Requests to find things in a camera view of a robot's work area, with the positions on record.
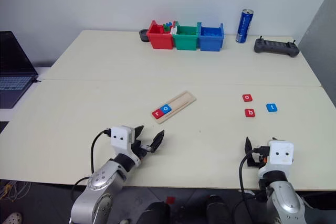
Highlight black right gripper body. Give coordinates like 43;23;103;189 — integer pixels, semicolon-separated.
247;146;269;168

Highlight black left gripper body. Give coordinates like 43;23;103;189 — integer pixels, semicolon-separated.
130;136;154;161

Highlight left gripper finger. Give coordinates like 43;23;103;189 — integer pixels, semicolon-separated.
150;130;165;154
134;125;145;140

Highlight wooden letter tray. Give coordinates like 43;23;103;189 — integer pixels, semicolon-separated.
151;90;197;124

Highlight red letter tile r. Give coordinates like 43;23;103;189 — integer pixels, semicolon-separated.
152;108;165;120

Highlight dark rounded shape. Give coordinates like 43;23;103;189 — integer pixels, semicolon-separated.
206;194;233;224
138;200;171;224

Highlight grey handheld controller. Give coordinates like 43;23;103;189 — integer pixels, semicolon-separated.
254;36;300;57

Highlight red plastic bin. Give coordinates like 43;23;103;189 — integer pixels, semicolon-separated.
146;20;176;50

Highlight dark grey round bowl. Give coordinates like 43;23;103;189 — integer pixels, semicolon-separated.
139;28;151;43

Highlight green plastic bin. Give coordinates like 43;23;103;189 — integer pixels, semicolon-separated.
172;22;200;51

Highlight blue plastic bin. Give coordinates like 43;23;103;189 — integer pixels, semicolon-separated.
197;22;224;52

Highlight blue drink can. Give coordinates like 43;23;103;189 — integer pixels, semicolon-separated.
235;8;254;44

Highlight blue toy bricks pile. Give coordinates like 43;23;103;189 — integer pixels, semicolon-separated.
202;28;221;37

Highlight white perforated shoe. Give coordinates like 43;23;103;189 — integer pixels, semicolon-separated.
2;212;23;224

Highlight dark laptop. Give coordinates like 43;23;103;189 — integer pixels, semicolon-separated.
0;31;40;109

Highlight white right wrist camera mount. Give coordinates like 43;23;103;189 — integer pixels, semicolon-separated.
258;140;294;180

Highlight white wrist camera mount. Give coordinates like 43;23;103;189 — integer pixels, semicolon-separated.
258;140;294;180
110;126;136;154

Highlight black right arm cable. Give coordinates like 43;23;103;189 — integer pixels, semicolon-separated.
238;145;269;224

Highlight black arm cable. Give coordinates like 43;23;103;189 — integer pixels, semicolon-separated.
238;145;269;224
71;129;112;196

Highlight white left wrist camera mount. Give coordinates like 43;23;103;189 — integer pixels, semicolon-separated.
110;126;136;154

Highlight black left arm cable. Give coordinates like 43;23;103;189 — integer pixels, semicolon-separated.
71;129;112;196

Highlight tangled floor cables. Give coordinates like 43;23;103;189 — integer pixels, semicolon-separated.
0;181;30;201

